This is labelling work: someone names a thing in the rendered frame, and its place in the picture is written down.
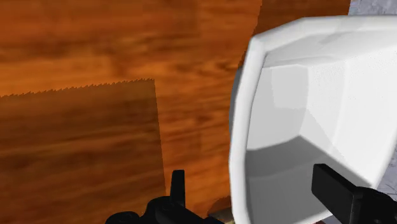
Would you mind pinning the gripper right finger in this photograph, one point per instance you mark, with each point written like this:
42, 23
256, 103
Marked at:
338, 192

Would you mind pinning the white bowl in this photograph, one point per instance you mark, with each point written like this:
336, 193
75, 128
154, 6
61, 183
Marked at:
310, 102

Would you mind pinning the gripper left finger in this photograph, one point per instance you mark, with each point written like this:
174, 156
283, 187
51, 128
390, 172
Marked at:
177, 189

